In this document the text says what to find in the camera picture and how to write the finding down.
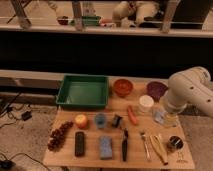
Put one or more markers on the dark round can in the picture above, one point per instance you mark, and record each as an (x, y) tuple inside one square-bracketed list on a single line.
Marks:
[(174, 143)]

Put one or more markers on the black remote control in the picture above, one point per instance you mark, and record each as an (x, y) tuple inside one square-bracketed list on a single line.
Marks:
[(79, 144)]

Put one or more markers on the dark red grape bunch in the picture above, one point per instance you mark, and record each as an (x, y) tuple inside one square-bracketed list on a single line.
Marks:
[(57, 137)]

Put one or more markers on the yellow banana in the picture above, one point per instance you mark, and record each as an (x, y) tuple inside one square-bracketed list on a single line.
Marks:
[(159, 148)]

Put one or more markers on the black power adapter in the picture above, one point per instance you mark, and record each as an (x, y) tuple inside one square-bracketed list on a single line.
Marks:
[(26, 115)]

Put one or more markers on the red yellow apple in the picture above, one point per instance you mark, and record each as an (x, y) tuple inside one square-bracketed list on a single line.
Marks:
[(81, 121)]

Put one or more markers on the purple bowl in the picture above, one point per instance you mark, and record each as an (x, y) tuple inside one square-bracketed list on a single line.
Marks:
[(156, 90)]

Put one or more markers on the silver fork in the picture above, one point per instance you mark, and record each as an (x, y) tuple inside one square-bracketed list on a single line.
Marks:
[(143, 137)]

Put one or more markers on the wooden table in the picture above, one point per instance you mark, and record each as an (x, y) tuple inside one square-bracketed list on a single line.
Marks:
[(180, 160)]

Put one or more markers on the green plastic tray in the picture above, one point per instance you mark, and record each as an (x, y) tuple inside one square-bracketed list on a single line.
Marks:
[(83, 91)]

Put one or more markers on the black handled knife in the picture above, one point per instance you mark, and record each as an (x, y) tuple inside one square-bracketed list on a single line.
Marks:
[(124, 145)]

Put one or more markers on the blue cup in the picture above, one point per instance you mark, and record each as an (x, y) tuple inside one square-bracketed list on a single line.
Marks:
[(100, 120)]

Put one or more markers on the small black clip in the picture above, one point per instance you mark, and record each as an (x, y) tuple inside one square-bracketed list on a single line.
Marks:
[(116, 121)]

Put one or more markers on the blue sponge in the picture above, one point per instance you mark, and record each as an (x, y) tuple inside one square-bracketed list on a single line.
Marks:
[(105, 147)]

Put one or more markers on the orange bowl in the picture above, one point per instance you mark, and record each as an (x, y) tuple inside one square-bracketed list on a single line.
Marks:
[(122, 87)]

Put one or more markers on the white round container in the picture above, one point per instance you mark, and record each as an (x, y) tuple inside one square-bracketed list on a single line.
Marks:
[(146, 102)]

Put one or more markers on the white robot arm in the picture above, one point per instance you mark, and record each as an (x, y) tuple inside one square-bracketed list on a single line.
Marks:
[(189, 86)]

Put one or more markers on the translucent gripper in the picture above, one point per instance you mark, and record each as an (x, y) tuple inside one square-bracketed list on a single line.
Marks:
[(161, 116)]

